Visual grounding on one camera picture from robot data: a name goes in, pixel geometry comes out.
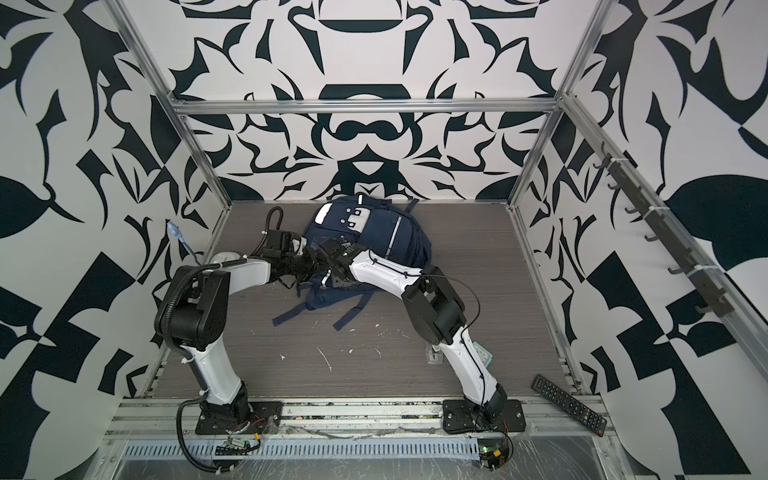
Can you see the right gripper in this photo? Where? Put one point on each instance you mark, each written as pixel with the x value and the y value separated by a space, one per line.
pixel 335 280

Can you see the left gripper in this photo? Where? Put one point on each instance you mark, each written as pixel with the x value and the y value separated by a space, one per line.
pixel 314 270

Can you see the navy blue student backpack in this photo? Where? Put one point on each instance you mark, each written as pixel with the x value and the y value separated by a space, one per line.
pixel 390 232

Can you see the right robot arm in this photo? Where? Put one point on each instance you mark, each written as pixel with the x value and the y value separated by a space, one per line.
pixel 436 312

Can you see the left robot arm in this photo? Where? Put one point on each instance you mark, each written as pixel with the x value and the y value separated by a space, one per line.
pixel 192 316

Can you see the white round alarm clock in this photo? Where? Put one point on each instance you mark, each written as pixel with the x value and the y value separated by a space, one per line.
pixel 224 256

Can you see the clear plastic pen box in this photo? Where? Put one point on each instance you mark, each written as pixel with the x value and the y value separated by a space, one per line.
pixel 434 355

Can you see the small green circuit board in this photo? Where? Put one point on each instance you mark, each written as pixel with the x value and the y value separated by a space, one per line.
pixel 495 456

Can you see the black remote control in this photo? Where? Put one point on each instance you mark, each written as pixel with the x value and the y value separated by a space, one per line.
pixel 569 404

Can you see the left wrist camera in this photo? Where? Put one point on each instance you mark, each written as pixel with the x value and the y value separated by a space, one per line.
pixel 280 243

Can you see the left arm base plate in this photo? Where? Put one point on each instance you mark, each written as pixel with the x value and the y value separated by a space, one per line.
pixel 256 418

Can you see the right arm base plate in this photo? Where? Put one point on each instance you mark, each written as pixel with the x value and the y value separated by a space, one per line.
pixel 462 417

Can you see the white slotted cable duct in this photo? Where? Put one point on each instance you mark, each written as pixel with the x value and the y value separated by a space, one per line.
pixel 315 449

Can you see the wall hook rack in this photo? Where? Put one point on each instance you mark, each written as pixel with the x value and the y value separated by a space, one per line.
pixel 666 229

